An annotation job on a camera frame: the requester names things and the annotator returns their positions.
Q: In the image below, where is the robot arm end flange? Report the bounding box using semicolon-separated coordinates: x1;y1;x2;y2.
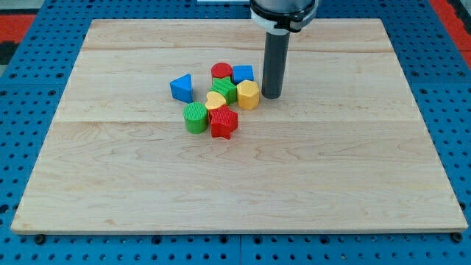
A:
249;0;322;35

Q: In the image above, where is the red star block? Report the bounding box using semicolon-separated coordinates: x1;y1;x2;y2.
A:
209;105;238;139

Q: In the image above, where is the green star block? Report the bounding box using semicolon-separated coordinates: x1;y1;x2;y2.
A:
210;77;237;105

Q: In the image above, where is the blue cube block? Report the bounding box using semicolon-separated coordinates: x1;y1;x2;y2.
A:
233;65;254;85

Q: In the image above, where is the yellow heart block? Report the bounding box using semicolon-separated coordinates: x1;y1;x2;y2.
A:
205;91;227;110

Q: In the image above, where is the yellow hexagon block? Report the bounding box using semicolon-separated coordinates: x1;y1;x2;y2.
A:
236;80;260;110

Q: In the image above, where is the green cylinder block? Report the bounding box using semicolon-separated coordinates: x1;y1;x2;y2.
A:
183;102;208;134

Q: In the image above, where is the red cylinder block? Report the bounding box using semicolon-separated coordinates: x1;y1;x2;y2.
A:
210;62;233;80

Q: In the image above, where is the blue triangle block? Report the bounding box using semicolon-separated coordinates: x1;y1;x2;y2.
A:
169;74;193;103

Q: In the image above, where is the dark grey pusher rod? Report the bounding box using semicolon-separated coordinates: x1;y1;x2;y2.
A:
261;33;290;99

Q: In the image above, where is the light wooden board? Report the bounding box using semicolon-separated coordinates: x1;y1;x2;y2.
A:
11;18;468;235

